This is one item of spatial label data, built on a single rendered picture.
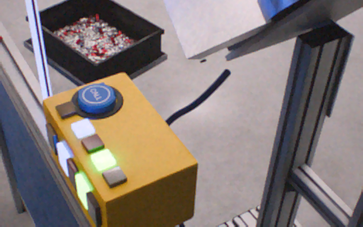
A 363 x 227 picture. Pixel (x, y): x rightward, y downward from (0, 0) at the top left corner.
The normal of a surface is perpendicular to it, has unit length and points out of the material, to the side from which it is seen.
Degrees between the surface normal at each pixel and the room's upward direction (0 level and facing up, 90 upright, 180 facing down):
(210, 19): 55
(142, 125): 0
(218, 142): 0
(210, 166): 0
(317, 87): 90
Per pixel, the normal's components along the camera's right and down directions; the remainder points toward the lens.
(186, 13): -0.31, 0.07
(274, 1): -0.87, 0.33
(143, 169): 0.04, -0.74
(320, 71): 0.51, 0.58
